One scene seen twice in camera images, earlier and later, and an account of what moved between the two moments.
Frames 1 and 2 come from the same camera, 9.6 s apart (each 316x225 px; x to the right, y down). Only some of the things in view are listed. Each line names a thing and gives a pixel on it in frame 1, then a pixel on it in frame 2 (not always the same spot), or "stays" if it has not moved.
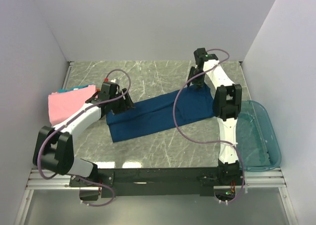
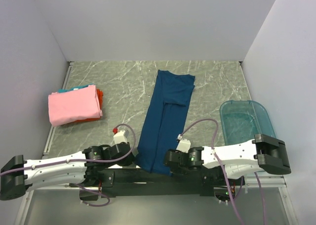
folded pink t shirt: x=62 y=104 stays
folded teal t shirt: x=66 y=89 stays
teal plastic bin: x=256 y=139 stays
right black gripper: x=198 y=83 to x=176 y=170
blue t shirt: x=195 y=104 to x=165 y=120
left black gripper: x=126 y=104 to x=129 y=160
